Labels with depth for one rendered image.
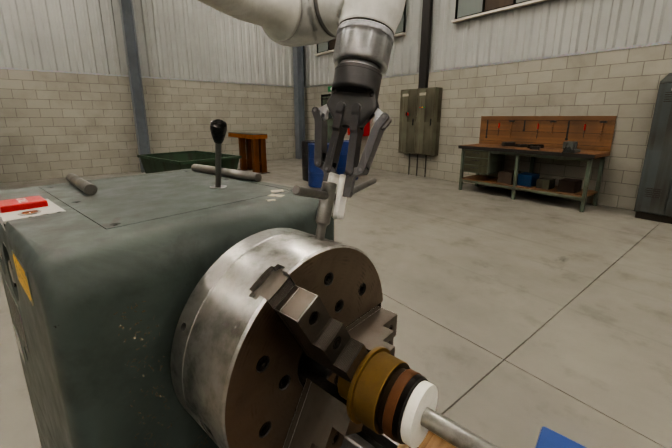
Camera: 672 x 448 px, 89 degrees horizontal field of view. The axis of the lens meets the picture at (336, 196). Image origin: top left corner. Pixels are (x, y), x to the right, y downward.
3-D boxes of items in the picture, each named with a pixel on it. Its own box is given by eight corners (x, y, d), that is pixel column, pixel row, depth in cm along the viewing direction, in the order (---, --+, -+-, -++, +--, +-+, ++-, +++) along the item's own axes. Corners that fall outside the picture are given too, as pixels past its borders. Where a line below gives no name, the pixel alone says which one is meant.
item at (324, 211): (319, 260, 50) (333, 182, 50) (306, 257, 50) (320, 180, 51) (325, 259, 52) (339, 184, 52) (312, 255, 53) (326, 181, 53)
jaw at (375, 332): (321, 321, 52) (367, 293, 61) (321, 350, 53) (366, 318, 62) (383, 353, 45) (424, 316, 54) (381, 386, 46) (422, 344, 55)
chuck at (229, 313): (161, 480, 42) (207, 228, 42) (327, 393, 66) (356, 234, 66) (198, 537, 36) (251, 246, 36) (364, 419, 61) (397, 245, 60)
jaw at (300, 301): (288, 349, 47) (249, 296, 41) (310, 319, 50) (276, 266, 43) (351, 389, 40) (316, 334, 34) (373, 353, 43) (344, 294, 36)
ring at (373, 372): (327, 360, 41) (395, 401, 35) (372, 325, 47) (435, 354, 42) (328, 424, 43) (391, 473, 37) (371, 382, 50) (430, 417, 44)
